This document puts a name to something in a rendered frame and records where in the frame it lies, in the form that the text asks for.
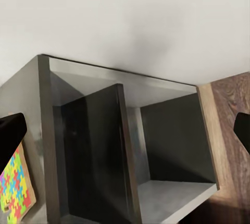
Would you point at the desk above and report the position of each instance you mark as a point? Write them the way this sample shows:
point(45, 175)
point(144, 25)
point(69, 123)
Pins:
point(109, 147)

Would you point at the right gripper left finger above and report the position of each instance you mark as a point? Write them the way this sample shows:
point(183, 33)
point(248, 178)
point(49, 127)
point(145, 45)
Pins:
point(12, 130)

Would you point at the jigsaw puzzle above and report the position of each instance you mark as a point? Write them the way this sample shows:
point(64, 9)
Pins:
point(16, 191)

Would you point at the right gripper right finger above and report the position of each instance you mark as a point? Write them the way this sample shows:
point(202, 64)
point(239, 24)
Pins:
point(242, 129)

